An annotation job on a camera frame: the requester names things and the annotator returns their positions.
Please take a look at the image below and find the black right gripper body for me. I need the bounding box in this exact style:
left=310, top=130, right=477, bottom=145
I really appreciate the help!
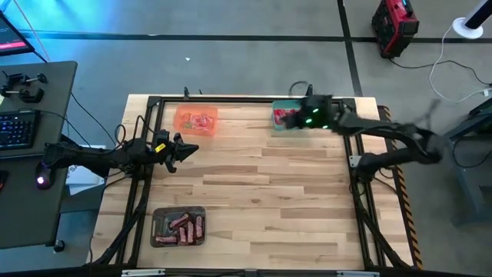
left=295, top=95, right=336, bottom=131

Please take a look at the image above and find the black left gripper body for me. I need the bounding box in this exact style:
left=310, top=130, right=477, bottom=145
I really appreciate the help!
left=151, top=129, right=182, bottom=162

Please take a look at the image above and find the green translucent plastic bin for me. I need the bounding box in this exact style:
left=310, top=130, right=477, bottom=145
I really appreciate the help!
left=271, top=99, right=304, bottom=132

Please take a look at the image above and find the orange translucent plastic bin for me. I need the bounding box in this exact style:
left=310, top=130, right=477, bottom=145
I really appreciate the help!
left=172, top=105, right=219, bottom=137

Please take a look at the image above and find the grey translucent plastic bin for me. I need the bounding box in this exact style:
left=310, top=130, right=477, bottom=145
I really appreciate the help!
left=149, top=205, right=207, bottom=249

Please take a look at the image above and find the white cardboard box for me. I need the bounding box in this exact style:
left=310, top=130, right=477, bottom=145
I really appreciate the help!
left=65, top=165, right=107, bottom=195

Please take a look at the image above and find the red black power station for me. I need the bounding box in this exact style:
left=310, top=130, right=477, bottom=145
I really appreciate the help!
left=371, top=0, right=421, bottom=59

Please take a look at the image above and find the black computer mouse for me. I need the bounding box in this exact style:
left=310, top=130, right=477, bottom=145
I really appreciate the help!
left=35, top=161, right=55, bottom=190

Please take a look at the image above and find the orange black hazard strip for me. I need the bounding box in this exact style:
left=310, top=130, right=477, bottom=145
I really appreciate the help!
left=378, top=105, right=424, bottom=269

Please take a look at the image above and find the black C-clamp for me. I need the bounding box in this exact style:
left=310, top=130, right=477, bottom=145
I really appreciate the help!
left=2, top=72, right=49, bottom=88
left=0, top=86, right=45, bottom=104

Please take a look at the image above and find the black backlit keyboard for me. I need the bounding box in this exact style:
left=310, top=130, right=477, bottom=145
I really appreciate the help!
left=0, top=109, right=42, bottom=151

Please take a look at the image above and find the dark grey desk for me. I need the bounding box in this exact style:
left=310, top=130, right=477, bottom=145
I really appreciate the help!
left=0, top=60, right=78, bottom=249

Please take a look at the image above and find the dark grey metal cart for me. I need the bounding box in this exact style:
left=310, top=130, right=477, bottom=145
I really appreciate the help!
left=441, top=98, right=492, bottom=228

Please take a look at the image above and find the white round-base floor stand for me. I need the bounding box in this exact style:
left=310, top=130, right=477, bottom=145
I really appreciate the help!
left=452, top=0, right=492, bottom=40

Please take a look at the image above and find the black computer monitor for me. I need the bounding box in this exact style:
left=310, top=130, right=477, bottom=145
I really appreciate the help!
left=0, top=11, right=35, bottom=57

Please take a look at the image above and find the black desk cable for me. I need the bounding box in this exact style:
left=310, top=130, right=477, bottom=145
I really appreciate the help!
left=32, top=49, right=116, bottom=155

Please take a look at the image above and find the white floor cable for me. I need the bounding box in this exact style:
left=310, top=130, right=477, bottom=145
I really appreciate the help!
left=428, top=25, right=492, bottom=104

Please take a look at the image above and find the black floor cable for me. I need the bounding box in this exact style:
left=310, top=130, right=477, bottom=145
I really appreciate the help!
left=387, top=57, right=492, bottom=86

